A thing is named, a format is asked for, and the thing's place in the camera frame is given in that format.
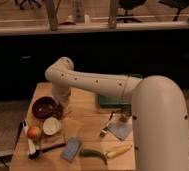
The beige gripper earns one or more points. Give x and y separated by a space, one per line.
65 104

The black office chair left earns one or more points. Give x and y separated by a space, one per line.
31 4

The grey blue cloth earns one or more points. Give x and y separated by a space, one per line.
120 130

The wooden block brush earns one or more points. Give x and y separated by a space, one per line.
48 143

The yellow corn cob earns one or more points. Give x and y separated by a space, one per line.
116 151

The white paper cup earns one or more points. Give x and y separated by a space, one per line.
51 126

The black office chair right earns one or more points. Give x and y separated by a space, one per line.
178 4

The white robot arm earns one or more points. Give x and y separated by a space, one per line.
158 107

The red yellow apple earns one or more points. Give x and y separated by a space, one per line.
34 132

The metal fork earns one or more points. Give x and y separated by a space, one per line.
105 129

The blue sponge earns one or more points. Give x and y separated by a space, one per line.
71 149

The black office chair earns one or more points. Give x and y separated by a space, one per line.
31 4
178 4
128 6

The white black handled brush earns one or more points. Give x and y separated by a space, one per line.
33 151

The metal cup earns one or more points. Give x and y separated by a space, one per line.
125 113

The dark red bowl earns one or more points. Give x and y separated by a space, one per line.
43 107

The green plastic tray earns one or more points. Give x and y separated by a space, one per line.
111 101

